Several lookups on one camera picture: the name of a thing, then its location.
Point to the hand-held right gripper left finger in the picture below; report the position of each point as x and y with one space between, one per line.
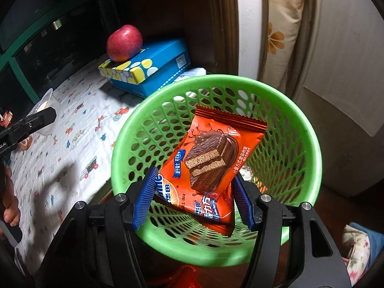
147 198

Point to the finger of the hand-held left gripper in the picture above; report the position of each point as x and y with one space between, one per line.
39 120

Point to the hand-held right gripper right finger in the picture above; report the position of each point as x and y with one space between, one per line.
243 205

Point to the small clear pudding cup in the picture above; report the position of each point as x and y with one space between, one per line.
48 102

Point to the orange chocolate snack wrapper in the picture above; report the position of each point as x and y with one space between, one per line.
210 144

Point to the green plastic basket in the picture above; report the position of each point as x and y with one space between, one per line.
210 79

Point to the person's left hand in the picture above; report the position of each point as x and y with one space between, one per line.
12 210

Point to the printed white blanket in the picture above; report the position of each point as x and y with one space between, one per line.
75 126

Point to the red apple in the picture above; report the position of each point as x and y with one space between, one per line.
124 43

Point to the floral cloth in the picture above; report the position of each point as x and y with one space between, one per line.
355 252

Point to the blue tissue box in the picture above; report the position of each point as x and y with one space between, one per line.
162 66

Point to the blue cloth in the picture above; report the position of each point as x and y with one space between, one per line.
373 240

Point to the white rounded panel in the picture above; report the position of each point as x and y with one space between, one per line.
345 81

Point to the green window frame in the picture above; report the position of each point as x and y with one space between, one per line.
25 84

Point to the brown wooden frame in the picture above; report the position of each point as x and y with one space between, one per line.
222 21

